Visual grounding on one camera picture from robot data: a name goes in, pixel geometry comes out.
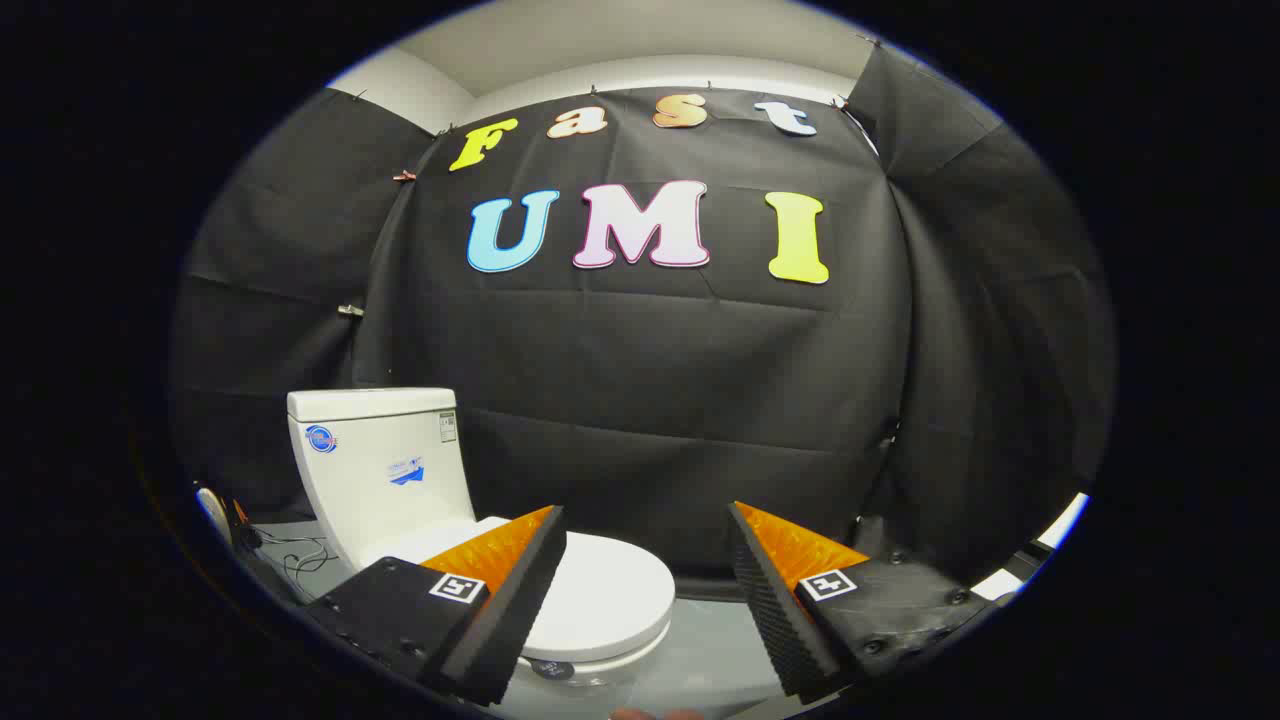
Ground black backdrop cloth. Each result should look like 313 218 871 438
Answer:
170 40 1116 601

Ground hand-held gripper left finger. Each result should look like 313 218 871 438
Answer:
303 505 568 707

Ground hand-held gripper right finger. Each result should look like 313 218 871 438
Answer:
727 501 1001 704

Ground white ceramic toilet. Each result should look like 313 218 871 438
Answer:
287 388 673 717

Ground white toilet lid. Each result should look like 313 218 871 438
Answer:
368 516 677 663

